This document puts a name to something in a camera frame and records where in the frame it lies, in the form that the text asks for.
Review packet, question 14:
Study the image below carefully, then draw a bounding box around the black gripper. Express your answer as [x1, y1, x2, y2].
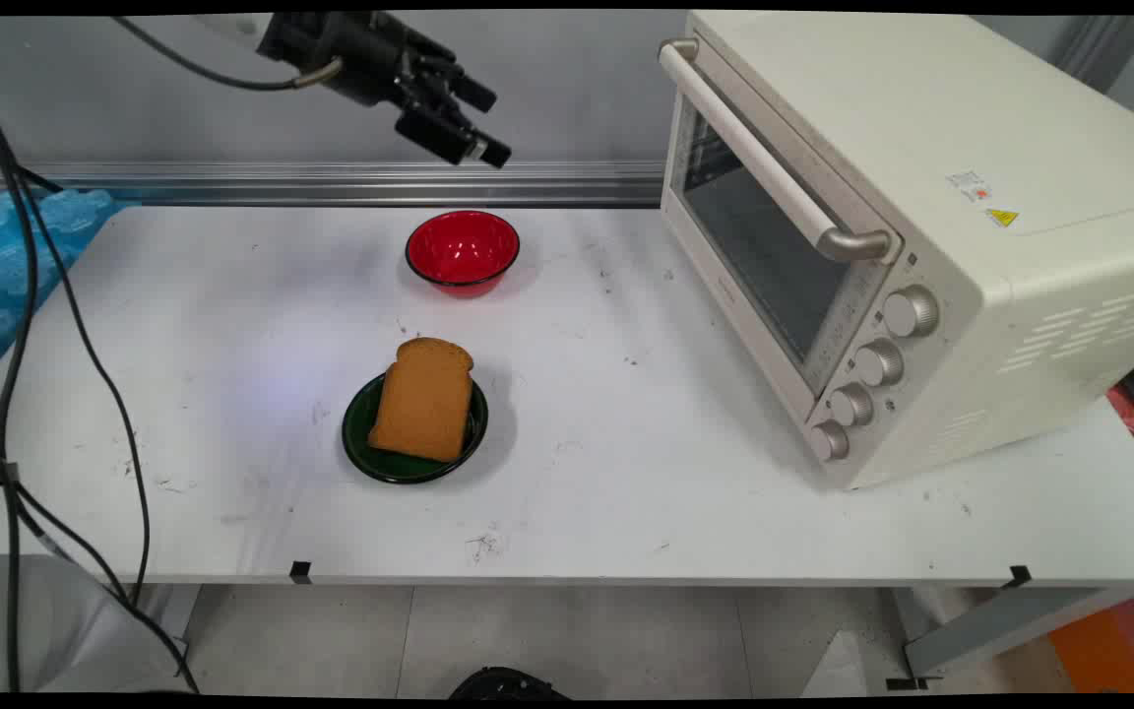
[257, 12, 513, 169]

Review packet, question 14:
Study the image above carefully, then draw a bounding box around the glass oven door with handle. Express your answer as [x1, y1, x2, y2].
[659, 37, 908, 424]

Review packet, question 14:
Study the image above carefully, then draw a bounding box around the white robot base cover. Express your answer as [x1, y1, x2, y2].
[0, 553, 189, 693]

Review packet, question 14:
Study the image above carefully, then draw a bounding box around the red bowl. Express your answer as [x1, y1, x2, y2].
[405, 210, 521, 299]

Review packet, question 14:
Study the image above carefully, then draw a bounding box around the brown bread slice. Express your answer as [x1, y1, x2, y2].
[367, 337, 475, 464]

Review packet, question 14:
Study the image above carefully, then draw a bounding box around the dark green plate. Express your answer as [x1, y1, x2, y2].
[342, 371, 489, 485]

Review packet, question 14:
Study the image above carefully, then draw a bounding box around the large silver oven knob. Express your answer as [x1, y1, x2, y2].
[884, 286, 940, 340]

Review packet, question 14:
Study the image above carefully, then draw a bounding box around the cream toaster oven body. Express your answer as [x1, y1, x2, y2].
[659, 10, 1134, 491]

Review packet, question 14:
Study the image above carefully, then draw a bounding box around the white label sticker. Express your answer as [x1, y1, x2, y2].
[945, 169, 994, 203]

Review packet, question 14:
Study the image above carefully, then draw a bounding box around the black round object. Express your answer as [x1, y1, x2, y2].
[448, 667, 571, 701]

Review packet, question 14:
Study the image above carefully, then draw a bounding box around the grey table leg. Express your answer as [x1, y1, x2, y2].
[885, 587, 1134, 690]

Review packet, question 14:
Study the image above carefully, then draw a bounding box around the orange box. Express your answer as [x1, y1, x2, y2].
[1047, 589, 1134, 694]

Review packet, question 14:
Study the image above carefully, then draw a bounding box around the aluminium rail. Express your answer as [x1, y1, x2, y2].
[0, 161, 667, 209]

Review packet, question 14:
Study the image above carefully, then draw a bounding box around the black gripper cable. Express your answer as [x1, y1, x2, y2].
[112, 16, 344, 93]

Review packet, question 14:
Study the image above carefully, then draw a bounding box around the thin black cable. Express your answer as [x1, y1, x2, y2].
[0, 140, 153, 607]

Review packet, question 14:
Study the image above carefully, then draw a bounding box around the thick black cable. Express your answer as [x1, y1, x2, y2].
[0, 17, 40, 693]

